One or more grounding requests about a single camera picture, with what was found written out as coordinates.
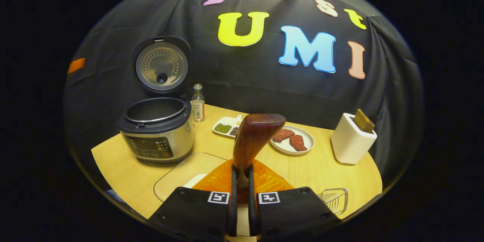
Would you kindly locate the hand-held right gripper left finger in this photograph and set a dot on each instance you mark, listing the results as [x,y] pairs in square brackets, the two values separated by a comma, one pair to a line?
[232,204]

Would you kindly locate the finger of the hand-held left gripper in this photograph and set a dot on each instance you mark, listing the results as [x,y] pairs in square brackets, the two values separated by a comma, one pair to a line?
[76,65]

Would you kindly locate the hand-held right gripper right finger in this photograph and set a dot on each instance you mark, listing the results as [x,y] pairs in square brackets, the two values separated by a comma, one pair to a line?
[252,204]

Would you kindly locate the brown wooden spoon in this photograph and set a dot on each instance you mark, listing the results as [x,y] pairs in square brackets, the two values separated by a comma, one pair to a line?
[257,132]

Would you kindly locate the silver black rice cooker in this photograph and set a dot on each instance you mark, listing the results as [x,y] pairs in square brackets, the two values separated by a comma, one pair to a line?
[159,143]

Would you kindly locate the clear glass tray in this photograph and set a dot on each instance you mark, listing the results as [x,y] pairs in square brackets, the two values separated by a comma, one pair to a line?
[170,181]

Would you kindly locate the dark beans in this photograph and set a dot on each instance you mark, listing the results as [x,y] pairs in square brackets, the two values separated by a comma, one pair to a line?
[234,131]

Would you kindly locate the red meat piece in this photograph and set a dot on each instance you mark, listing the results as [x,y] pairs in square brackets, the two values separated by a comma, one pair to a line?
[298,143]
[283,135]

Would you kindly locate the green mung beans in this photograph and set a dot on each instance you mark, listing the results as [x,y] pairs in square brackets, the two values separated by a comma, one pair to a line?
[223,128]

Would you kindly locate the round white plate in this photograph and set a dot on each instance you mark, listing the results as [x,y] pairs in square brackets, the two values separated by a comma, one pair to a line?
[308,141]

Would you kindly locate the white divided dish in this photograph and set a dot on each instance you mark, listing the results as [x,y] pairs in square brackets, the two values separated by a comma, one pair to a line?
[221,119]

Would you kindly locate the small clear bottle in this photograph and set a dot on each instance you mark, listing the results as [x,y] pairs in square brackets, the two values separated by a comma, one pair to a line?
[198,109]

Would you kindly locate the black backdrop cloth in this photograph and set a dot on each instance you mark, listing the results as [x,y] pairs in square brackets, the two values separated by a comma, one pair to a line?
[264,90]

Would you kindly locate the brown toast slice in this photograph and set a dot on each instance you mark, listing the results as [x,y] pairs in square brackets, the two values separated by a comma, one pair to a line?
[363,121]

